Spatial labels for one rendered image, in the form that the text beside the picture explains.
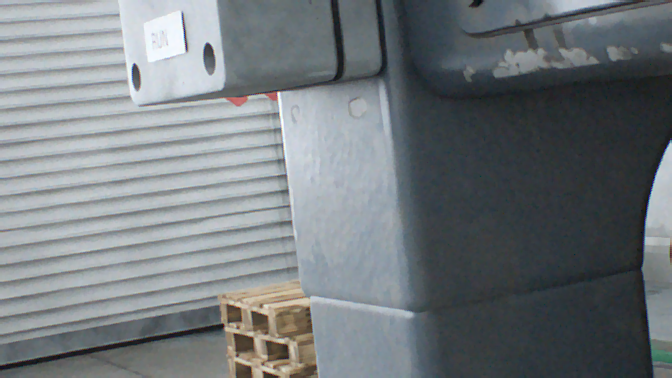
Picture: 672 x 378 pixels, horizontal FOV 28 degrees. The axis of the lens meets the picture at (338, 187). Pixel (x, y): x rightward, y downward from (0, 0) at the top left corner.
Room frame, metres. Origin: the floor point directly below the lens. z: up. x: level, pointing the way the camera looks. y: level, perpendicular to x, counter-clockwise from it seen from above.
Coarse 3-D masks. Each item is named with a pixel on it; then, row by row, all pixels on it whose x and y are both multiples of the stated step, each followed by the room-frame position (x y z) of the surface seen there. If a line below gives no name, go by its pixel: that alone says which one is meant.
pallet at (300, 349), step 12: (228, 324) 6.51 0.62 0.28; (240, 324) 6.44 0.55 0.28; (228, 336) 6.53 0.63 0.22; (240, 336) 6.48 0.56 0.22; (252, 336) 6.51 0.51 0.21; (264, 336) 6.13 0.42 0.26; (300, 336) 5.84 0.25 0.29; (312, 336) 5.86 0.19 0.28; (228, 348) 6.54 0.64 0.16; (240, 348) 6.48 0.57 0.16; (252, 348) 6.51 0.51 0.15; (264, 348) 6.15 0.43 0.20; (276, 348) 6.15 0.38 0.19; (288, 348) 5.91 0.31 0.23; (300, 348) 5.84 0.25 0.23; (312, 348) 5.86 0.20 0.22; (300, 360) 5.83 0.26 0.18; (312, 360) 5.86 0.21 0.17
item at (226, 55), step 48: (144, 0) 0.37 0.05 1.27; (192, 0) 0.34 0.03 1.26; (240, 0) 0.33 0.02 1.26; (288, 0) 0.33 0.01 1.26; (144, 48) 0.37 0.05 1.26; (192, 48) 0.34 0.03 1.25; (240, 48) 0.33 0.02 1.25; (288, 48) 0.33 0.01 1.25; (336, 48) 0.34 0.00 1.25; (144, 96) 0.38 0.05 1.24; (192, 96) 0.35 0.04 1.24
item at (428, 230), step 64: (384, 0) 0.35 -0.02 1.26; (448, 0) 0.32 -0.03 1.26; (512, 0) 0.30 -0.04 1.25; (576, 0) 0.28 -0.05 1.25; (640, 0) 0.26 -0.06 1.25; (384, 64) 0.35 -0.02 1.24; (448, 64) 0.33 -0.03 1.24; (512, 64) 0.31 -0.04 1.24; (576, 64) 0.29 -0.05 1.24; (640, 64) 0.28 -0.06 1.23; (320, 128) 0.38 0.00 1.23; (384, 128) 0.35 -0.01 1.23; (448, 128) 0.35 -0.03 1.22; (512, 128) 0.36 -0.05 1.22; (576, 128) 0.37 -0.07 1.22; (640, 128) 0.38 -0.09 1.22; (320, 192) 0.39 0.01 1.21; (384, 192) 0.35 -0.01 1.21; (448, 192) 0.35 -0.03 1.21; (512, 192) 0.36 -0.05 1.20; (576, 192) 0.37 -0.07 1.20; (640, 192) 0.38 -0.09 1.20; (320, 256) 0.39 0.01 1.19; (384, 256) 0.36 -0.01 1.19; (448, 256) 0.35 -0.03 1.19; (512, 256) 0.36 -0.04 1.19; (576, 256) 0.37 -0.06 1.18; (640, 256) 0.38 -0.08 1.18; (320, 320) 0.40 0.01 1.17; (384, 320) 0.36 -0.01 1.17; (448, 320) 0.35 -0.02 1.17; (512, 320) 0.36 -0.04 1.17; (576, 320) 0.37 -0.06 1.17; (640, 320) 0.38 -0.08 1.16
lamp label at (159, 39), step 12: (180, 12) 0.34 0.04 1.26; (144, 24) 0.37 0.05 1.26; (156, 24) 0.36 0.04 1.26; (168, 24) 0.35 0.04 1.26; (180, 24) 0.34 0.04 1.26; (156, 36) 0.36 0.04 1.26; (168, 36) 0.35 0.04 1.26; (180, 36) 0.35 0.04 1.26; (156, 48) 0.36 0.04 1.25; (168, 48) 0.35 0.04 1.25; (180, 48) 0.35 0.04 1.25
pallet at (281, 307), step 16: (256, 288) 6.58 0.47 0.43; (272, 288) 6.52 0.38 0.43; (288, 288) 6.44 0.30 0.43; (224, 304) 6.50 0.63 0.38; (240, 304) 6.27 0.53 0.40; (256, 304) 6.04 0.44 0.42; (272, 304) 5.92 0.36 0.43; (288, 304) 5.87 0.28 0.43; (304, 304) 5.88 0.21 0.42; (224, 320) 6.53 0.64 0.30; (240, 320) 6.51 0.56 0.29; (256, 320) 6.15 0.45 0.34; (272, 320) 5.86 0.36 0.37; (288, 320) 5.85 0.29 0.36; (304, 320) 5.87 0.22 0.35; (272, 336) 5.89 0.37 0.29; (288, 336) 5.84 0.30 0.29
